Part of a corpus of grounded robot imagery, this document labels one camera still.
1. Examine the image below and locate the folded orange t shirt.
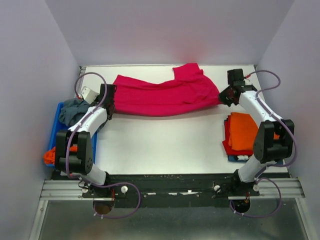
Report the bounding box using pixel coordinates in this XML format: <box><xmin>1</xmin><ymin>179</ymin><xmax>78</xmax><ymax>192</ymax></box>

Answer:
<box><xmin>227</xmin><ymin>112</ymin><xmax>281</xmax><ymax>152</ymax></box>

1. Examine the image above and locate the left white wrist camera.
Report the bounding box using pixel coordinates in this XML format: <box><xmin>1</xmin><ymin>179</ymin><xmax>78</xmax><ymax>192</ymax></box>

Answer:
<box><xmin>78</xmin><ymin>86</ymin><xmax>99</xmax><ymax>104</ymax></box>

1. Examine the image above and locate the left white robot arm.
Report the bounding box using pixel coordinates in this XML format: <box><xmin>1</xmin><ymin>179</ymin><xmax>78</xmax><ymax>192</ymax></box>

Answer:
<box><xmin>54</xmin><ymin>84</ymin><xmax>117</xmax><ymax>198</ymax></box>

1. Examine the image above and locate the crumpled grey-blue t shirt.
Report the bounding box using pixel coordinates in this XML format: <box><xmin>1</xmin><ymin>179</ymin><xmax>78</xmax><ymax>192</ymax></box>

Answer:
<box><xmin>58</xmin><ymin>98</ymin><xmax>106</xmax><ymax>133</ymax></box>

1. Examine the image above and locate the folded blue t shirt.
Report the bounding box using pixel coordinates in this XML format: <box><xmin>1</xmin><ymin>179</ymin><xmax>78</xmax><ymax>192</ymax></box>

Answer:
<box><xmin>227</xmin><ymin>155</ymin><xmax>284</xmax><ymax>166</ymax></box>

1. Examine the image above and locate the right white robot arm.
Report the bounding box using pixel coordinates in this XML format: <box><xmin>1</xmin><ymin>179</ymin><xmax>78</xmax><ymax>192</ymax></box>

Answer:
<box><xmin>218</xmin><ymin>68</ymin><xmax>298</xmax><ymax>196</ymax></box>

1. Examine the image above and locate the folded red t shirt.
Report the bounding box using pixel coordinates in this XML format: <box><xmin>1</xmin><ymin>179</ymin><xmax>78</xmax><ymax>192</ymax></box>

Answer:
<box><xmin>222</xmin><ymin>118</ymin><xmax>253</xmax><ymax>156</ymax></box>

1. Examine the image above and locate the magenta t shirt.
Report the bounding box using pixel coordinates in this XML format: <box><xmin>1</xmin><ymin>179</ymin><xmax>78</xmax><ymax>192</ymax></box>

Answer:
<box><xmin>114</xmin><ymin>63</ymin><xmax>222</xmax><ymax>117</ymax></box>

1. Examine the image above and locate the blue plastic bin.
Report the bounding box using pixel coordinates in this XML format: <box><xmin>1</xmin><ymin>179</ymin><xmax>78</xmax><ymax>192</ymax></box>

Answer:
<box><xmin>45</xmin><ymin>102</ymin><xmax>98</xmax><ymax>175</ymax></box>

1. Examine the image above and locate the crumpled orange t shirt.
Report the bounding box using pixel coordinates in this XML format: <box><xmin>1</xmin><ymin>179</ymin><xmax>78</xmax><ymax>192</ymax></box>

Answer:
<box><xmin>43</xmin><ymin>145</ymin><xmax>78</xmax><ymax>166</ymax></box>

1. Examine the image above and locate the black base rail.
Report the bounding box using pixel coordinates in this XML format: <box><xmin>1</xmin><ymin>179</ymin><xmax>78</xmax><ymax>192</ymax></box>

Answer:
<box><xmin>82</xmin><ymin>173</ymin><xmax>259</xmax><ymax>209</ymax></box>

